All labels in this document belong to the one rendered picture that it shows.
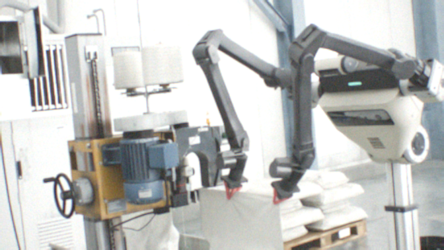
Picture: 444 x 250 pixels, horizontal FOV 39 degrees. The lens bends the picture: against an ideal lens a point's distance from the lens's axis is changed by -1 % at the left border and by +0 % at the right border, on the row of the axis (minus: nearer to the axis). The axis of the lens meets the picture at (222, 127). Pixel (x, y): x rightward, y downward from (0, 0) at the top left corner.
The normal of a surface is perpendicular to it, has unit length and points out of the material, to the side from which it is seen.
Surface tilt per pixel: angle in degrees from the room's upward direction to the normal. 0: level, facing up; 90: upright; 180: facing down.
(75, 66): 90
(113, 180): 90
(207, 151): 90
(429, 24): 90
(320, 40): 118
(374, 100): 40
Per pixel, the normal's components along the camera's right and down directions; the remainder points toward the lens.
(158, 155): -0.46, 0.09
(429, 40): -0.78, 0.11
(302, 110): 0.31, 0.50
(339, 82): -0.54, 0.72
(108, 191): 0.62, -0.02
